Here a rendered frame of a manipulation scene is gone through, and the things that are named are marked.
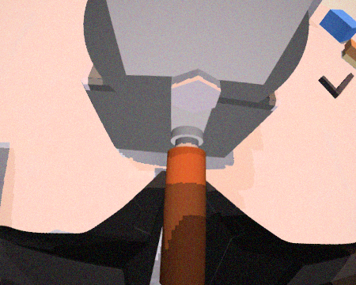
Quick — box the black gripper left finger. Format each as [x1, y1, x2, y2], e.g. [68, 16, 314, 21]
[0, 171, 166, 285]

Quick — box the dark brown l-shaped bar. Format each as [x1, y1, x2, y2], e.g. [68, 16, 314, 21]
[318, 72, 354, 98]

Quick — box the blue rectangular block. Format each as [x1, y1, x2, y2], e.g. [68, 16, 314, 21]
[320, 9, 356, 42]

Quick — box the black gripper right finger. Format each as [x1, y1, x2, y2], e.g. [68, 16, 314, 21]
[204, 180, 356, 285]

